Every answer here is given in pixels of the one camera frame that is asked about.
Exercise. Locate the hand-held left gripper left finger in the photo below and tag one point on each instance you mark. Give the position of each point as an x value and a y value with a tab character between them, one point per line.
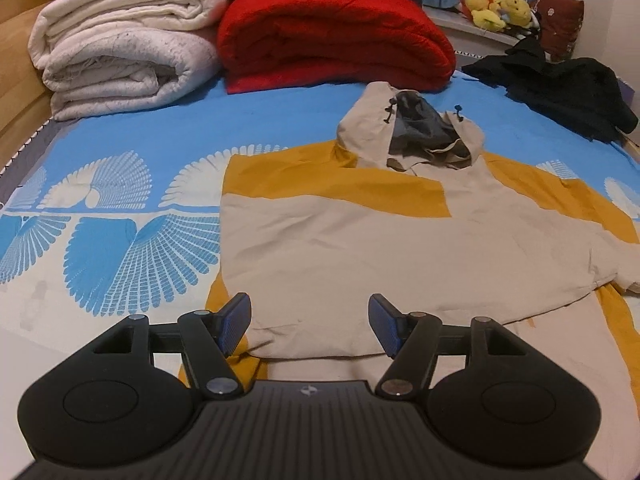
236	319

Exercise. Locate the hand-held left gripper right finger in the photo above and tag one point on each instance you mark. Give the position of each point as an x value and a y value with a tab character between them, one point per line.
382	321

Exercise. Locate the beige and yellow hoodie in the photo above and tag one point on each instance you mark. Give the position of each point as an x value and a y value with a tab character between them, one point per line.
350	260

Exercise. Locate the blue and white patterned bedsheet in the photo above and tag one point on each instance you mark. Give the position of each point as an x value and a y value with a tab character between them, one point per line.
125	170

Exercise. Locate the grey mattress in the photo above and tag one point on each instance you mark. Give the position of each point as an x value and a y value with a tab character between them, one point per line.
25	160

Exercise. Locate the red folded blanket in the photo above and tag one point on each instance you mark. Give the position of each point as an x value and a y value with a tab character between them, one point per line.
330	35

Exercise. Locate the white folded quilt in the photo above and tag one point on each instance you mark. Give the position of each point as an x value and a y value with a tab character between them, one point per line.
120	45

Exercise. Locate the black garment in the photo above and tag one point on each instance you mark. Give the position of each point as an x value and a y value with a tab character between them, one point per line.
565	80

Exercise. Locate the purple box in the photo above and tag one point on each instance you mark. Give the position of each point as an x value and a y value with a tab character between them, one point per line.
626	92

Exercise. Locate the dark red cushion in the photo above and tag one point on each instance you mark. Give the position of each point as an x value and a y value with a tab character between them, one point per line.
560	22

